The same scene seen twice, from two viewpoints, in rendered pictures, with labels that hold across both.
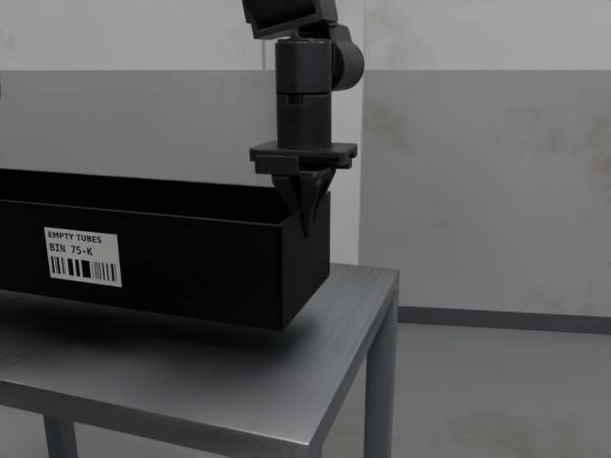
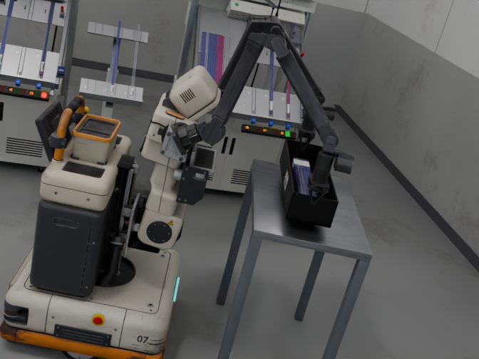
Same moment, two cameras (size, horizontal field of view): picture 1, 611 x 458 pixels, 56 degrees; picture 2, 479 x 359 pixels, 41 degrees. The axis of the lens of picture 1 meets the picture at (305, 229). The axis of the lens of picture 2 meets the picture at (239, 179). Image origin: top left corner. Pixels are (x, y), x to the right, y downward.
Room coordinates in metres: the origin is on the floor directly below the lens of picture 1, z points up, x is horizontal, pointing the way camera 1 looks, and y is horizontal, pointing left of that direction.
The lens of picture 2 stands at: (-0.49, -1.85, 1.85)
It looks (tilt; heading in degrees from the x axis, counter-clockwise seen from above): 23 degrees down; 67
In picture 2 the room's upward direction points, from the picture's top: 14 degrees clockwise
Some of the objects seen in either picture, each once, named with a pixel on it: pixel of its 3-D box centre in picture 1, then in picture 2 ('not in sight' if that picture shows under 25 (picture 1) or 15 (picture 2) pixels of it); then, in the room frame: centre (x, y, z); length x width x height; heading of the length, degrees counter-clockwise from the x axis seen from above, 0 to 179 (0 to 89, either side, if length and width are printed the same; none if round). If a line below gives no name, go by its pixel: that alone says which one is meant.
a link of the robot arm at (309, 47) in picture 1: (305, 67); (326, 160); (0.61, 0.00, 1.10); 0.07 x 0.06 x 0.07; 153
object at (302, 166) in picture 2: not in sight; (304, 184); (0.70, 0.27, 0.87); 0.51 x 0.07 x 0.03; 72
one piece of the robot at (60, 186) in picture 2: not in sight; (92, 202); (-0.10, 0.53, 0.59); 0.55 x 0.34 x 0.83; 72
